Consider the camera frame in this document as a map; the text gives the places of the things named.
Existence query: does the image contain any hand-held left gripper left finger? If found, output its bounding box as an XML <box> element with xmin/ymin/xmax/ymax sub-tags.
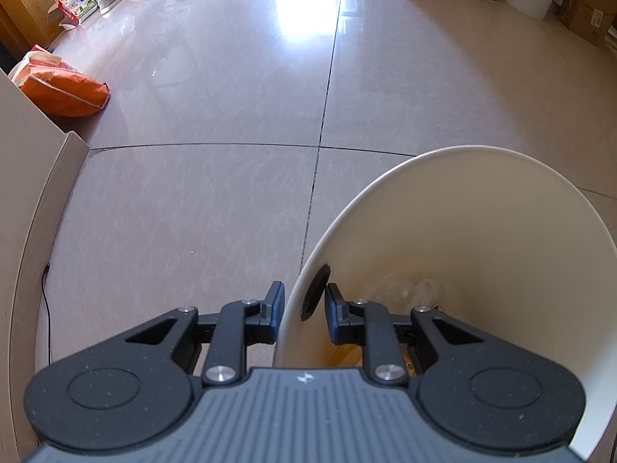
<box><xmin>123</xmin><ymin>281</ymin><xmax>286</xmax><ymax>387</ymax></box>

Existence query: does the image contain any colourful printed box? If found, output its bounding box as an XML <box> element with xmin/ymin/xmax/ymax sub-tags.
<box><xmin>58</xmin><ymin>0</ymin><xmax>97</xmax><ymax>22</ymax></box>

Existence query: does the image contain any black cable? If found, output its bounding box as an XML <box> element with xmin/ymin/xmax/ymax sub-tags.
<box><xmin>41</xmin><ymin>263</ymin><xmax>54</xmax><ymax>365</ymax></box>

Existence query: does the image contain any white trash bin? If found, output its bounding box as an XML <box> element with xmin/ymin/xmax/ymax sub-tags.
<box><xmin>272</xmin><ymin>145</ymin><xmax>617</xmax><ymax>461</ymax></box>

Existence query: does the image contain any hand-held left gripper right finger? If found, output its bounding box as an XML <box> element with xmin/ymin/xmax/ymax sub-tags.
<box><xmin>324</xmin><ymin>284</ymin><xmax>487</xmax><ymax>387</ymax></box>

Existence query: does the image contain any brown cardboard box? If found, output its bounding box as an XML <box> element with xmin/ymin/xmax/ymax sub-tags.
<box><xmin>559</xmin><ymin>0</ymin><xmax>617</xmax><ymax>49</ymax></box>

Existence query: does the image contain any wooden cabinet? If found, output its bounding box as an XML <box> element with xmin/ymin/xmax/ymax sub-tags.
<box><xmin>0</xmin><ymin>0</ymin><xmax>66</xmax><ymax>59</ymax></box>

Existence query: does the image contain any orange bag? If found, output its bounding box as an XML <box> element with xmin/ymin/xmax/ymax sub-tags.
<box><xmin>8</xmin><ymin>44</ymin><xmax>111</xmax><ymax>117</ymax></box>

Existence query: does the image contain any beige board panel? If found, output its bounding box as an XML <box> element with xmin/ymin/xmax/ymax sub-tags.
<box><xmin>0</xmin><ymin>68</ymin><xmax>91</xmax><ymax>463</ymax></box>

